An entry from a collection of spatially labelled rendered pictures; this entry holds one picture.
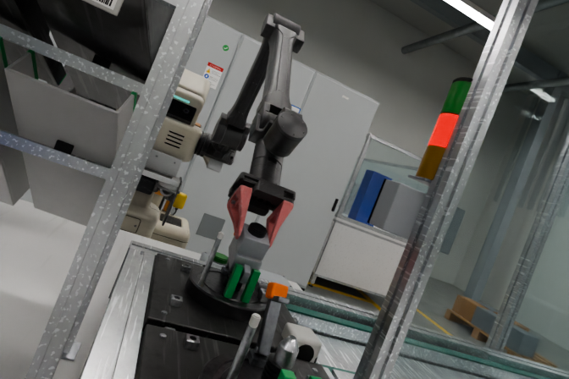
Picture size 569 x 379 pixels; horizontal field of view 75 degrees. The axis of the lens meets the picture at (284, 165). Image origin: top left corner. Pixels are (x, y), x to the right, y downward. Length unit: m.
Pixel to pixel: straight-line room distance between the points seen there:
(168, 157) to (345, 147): 2.89
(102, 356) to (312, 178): 3.52
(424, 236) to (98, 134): 0.44
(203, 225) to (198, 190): 0.34
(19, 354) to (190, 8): 0.47
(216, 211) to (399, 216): 3.21
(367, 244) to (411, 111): 5.57
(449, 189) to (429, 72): 9.72
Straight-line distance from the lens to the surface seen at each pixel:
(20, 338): 0.64
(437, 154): 0.57
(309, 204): 3.90
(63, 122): 0.53
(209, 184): 3.63
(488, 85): 0.58
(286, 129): 0.61
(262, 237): 0.59
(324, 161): 3.89
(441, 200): 0.54
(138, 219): 1.33
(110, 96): 0.63
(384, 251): 5.04
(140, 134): 0.36
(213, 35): 3.69
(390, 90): 9.58
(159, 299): 0.56
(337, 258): 4.76
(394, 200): 0.54
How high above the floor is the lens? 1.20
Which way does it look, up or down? 1 degrees up
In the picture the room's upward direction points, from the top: 22 degrees clockwise
